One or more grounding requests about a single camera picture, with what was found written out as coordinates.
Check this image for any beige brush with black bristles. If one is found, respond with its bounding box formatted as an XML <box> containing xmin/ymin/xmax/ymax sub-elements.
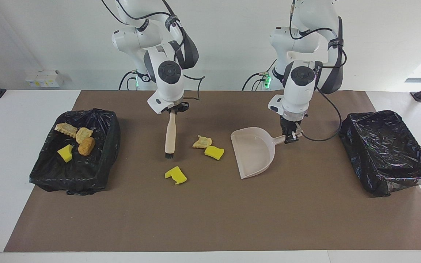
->
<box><xmin>164</xmin><ymin>111</ymin><xmax>178</xmax><ymax>160</ymax></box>

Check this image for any beige plastic dustpan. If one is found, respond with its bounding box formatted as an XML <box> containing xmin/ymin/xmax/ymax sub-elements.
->
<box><xmin>231</xmin><ymin>127</ymin><xmax>288</xmax><ymax>180</ymax></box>

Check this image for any jagged beige foam chunk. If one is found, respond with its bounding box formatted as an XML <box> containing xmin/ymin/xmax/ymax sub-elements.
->
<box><xmin>192</xmin><ymin>135</ymin><xmax>213</xmax><ymax>149</ymax></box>

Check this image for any notched yellow sponge piece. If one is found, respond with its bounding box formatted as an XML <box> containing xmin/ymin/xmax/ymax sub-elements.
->
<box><xmin>165</xmin><ymin>166</ymin><xmax>187</xmax><ymax>185</ymax></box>

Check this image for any rounded beige foam chunk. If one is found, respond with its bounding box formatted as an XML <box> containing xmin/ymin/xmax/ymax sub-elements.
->
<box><xmin>76</xmin><ymin>127</ymin><xmax>93</xmax><ymax>145</ymax></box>

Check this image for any brown oval foam chunk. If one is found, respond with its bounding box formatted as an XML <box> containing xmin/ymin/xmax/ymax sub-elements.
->
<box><xmin>78</xmin><ymin>137</ymin><xmax>96</xmax><ymax>156</ymax></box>

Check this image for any elongated beige foam chunk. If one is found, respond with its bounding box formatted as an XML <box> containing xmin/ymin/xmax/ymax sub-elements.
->
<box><xmin>54</xmin><ymin>122</ymin><xmax>78</xmax><ymax>138</ymax></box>

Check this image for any yellow sponge wedge piece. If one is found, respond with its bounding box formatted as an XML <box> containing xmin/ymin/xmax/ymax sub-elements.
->
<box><xmin>57</xmin><ymin>144</ymin><xmax>74</xmax><ymax>163</ymax></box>

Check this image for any bin lined with black bag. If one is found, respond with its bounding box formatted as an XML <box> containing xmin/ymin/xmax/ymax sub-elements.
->
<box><xmin>338</xmin><ymin>110</ymin><xmax>421</xmax><ymax>198</ymax></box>
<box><xmin>29</xmin><ymin>108</ymin><xmax>121</xmax><ymax>196</ymax></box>

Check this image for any brown table mat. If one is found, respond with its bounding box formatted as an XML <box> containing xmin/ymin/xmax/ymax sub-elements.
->
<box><xmin>4</xmin><ymin>90</ymin><xmax>421</xmax><ymax>252</ymax></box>

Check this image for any wide white socket box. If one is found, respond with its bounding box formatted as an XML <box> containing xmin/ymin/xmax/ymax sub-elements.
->
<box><xmin>36</xmin><ymin>70</ymin><xmax>64</xmax><ymax>87</ymax></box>

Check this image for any black left arm base cable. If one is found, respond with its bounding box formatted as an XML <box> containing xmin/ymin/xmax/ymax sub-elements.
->
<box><xmin>242</xmin><ymin>60</ymin><xmax>277</xmax><ymax>91</ymax></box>

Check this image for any black arm base cable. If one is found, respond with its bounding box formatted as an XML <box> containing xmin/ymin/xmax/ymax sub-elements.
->
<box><xmin>242</xmin><ymin>60</ymin><xmax>277</xmax><ymax>91</ymax></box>
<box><xmin>118</xmin><ymin>70</ymin><xmax>139</xmax><ymax>91</ymax></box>

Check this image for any black right arm base cable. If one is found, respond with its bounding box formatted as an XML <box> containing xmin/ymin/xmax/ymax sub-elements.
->
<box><xmin>118</xmin><ymin>70</ymin><xmax>139</xmax><ymax>91</ymax></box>

